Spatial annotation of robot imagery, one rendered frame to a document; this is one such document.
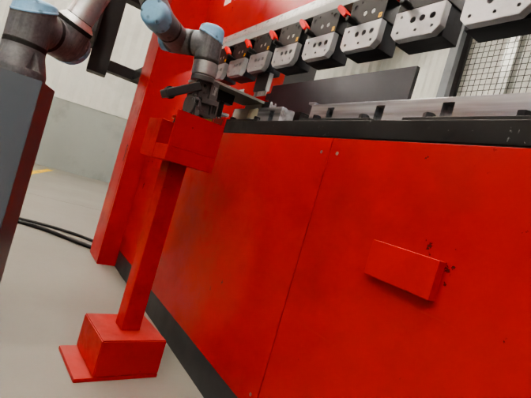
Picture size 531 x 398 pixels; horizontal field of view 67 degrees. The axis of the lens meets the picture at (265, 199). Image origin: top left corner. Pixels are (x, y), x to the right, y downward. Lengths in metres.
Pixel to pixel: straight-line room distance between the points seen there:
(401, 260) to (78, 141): 8.00
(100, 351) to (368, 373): 0.77
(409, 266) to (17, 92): 1.10
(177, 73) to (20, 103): 1.32
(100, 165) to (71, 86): 1.54
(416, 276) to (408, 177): 0.20
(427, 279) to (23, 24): 1.22
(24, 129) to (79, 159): 7.21
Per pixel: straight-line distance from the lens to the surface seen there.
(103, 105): 8.52
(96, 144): 8.48
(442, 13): 1.12
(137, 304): 1.35
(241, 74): 1.89
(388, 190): 0.86
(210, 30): 1.28
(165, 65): 2.49
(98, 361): 1.31
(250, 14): 2.04
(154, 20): 1.19
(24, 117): 1.32
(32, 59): 1.39
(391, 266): 0.80
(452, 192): 0.78
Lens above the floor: 0.65
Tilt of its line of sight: 1 degrees down
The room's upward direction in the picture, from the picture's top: 16 degrees clockwise
